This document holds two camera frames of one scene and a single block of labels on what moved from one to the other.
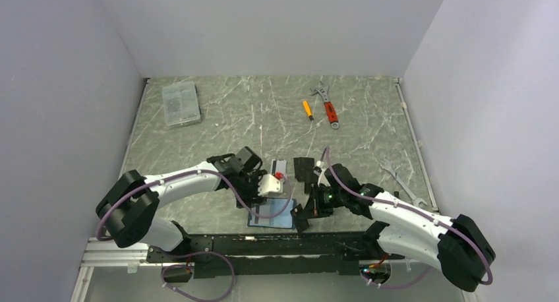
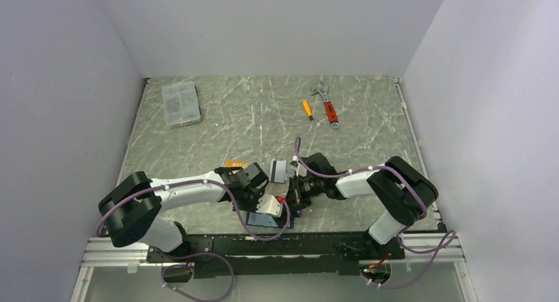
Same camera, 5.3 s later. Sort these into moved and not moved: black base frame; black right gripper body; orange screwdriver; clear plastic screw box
Moved: black right gripper body
Not moved: black base frame; clear plastic screw box; orange screwdriver
